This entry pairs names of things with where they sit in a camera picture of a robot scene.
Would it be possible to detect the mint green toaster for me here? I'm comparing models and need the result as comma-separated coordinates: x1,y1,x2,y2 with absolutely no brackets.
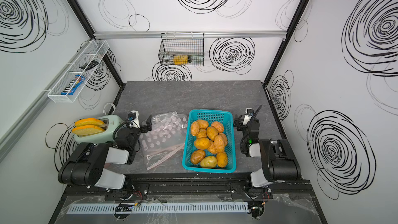
72,115,123,144

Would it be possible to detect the white toaster cable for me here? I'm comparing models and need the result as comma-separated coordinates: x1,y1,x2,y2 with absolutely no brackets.
103,102,116,116

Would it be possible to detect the teal plastic basket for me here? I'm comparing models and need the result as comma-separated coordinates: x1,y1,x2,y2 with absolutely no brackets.
182,110,237,173

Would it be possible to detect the clear zipper bag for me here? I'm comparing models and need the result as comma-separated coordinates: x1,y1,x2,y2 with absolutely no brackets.
140,112,188,171

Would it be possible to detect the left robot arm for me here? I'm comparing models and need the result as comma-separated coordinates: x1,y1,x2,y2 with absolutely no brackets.
58,111,152,190

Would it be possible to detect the black remote control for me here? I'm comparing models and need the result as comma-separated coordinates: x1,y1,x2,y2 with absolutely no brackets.
79,60,99,71

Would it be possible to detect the potato bottom right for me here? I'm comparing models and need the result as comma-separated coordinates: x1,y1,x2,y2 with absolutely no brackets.
216,152,228,168

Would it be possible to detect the potato centre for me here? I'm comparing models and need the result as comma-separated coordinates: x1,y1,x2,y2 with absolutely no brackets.
206,126,219,141

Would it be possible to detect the white wire shelf basket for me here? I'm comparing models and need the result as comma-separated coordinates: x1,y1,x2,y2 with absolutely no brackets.
47,39,110,103

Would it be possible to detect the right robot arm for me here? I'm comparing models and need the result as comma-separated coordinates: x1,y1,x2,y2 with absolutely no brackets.
233,114,302,188

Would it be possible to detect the lower toast slice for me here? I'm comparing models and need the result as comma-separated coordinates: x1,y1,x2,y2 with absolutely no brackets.
72,125,105,136

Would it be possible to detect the toast slice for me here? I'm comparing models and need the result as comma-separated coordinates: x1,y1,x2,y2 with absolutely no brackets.
72,125,105,136
75,118,105,127

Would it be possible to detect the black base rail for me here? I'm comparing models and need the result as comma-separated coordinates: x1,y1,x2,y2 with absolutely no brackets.
62,174,315,201

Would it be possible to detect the potato bottom left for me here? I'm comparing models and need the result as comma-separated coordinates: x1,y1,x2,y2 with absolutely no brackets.
190,149,206,165

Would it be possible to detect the upper toast slice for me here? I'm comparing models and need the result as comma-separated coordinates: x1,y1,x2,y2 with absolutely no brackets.
75,118,105,127

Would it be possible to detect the potato top right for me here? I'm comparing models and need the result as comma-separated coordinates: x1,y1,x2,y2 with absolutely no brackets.
211,121,224,133

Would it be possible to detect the white slotted cable duct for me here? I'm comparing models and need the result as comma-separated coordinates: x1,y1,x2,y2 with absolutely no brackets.
66,202,249,215

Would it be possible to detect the black wire wall basket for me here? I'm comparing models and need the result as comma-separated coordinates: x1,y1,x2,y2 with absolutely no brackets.
158,32,205,66

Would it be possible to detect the potato right middle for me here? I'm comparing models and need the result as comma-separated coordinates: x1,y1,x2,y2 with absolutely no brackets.
214,134,225,152

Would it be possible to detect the blue candy packet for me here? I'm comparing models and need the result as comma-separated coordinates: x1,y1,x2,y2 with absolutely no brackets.
61,75,86,95

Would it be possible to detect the potato bagged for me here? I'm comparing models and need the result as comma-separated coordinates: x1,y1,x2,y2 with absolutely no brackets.
190,121,200,136
196,119,209,129
196,129,207,139

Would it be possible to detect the potato large middle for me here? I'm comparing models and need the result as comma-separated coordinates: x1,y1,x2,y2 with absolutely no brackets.
194,138,211,150

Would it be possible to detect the yellow item in basket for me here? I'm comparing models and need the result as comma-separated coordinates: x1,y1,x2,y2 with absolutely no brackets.
173,55,190,65

